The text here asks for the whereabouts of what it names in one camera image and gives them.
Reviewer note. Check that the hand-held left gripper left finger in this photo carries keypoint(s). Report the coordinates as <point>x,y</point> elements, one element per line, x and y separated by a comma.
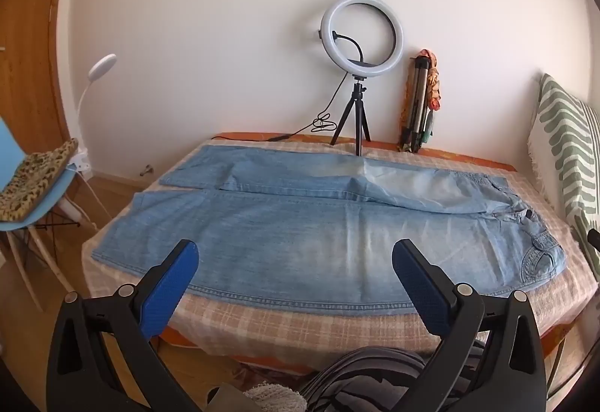
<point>171,285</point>

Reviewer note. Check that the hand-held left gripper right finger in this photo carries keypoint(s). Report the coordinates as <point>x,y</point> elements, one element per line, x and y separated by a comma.
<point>422,285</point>

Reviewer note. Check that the light blue denim pants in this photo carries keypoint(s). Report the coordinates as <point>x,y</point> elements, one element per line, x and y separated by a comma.
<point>290,238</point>

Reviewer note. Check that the person's striped trouser legs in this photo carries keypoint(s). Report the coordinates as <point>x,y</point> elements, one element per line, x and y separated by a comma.
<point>356,374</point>

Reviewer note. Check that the metal door stopper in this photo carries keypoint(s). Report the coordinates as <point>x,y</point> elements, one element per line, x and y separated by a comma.
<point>147,170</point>

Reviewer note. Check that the beige checked blanket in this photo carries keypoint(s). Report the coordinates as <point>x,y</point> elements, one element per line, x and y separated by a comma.
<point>281,327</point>

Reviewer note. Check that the blue plastic chair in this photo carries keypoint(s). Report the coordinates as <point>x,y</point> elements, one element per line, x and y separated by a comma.
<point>42,205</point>

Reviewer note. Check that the white knitted cloth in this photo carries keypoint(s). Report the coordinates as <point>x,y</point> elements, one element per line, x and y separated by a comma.
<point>274,399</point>

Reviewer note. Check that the white power strip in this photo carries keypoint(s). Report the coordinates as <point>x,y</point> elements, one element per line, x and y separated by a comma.
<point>80,161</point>

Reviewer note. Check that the folded silver tripod stand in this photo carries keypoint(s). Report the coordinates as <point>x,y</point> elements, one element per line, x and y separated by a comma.
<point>415,112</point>

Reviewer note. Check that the leopard print cushion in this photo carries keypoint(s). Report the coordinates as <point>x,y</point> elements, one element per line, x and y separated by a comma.
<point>33,180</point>

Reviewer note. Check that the black mini tripod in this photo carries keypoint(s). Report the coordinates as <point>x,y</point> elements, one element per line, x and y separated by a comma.
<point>358,112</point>

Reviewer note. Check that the green leaf patterned pillow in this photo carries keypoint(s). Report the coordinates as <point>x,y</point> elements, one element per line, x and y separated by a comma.
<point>562,135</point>

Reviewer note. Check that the black gooseneck phone holder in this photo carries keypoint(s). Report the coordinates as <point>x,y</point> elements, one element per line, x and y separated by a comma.
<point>363,65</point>

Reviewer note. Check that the white gooseneck desk lamp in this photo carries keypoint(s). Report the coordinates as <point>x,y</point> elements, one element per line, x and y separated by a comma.
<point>104,64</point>

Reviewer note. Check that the wooden door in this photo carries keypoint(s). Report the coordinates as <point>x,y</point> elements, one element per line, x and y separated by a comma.
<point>28,41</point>

